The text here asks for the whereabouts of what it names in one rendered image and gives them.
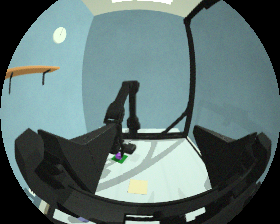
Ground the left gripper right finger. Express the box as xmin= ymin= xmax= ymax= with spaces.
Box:
xmin=193 ymin=125 xmax=257 ymax=188

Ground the dark green rectangle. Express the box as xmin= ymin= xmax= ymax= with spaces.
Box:
xmin=111 ymin=155 xmax=128 ymax=164

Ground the pale yellow rectangle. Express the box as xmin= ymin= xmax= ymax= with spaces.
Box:
xmin=128 ymin=179 xmax=148 ymax=194

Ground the purple block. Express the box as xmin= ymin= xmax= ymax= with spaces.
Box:
xmin=115 ymin=153 xmax=123 ymax=160

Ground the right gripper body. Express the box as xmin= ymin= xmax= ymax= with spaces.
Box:
xmin=114 ymin=133 xmax=136 ymax=155

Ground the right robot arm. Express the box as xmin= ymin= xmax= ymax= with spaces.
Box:
xmin=103 ymin=81 xmax=140 ymax=155

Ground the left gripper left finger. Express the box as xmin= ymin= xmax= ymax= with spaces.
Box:
xmin=37 ymin=123 xmax=116 ymax=194

